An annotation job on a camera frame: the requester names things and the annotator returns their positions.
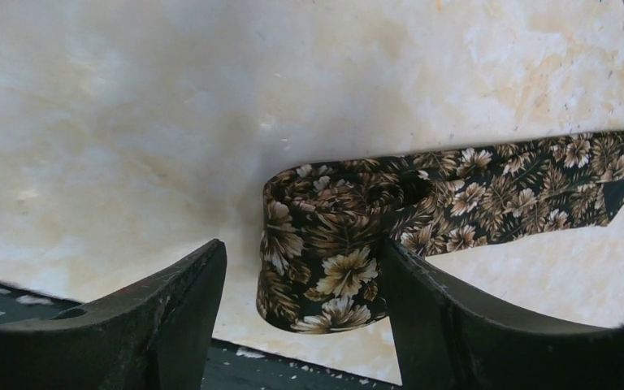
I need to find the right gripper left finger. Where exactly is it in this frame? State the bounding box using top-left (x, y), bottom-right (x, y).
top-left (0, 239), bottom-right (227, 389)

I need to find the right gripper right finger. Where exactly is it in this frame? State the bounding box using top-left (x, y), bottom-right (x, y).
top-left (380, 240), bottom-right (624, 389)

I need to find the brown floral patterned tie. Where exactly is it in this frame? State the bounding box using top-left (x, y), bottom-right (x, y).
top-left (256, 130), bottom-right (624, 335)

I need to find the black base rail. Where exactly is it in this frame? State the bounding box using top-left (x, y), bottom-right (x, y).
top-left (0, 283), bottom-right (401, 390)

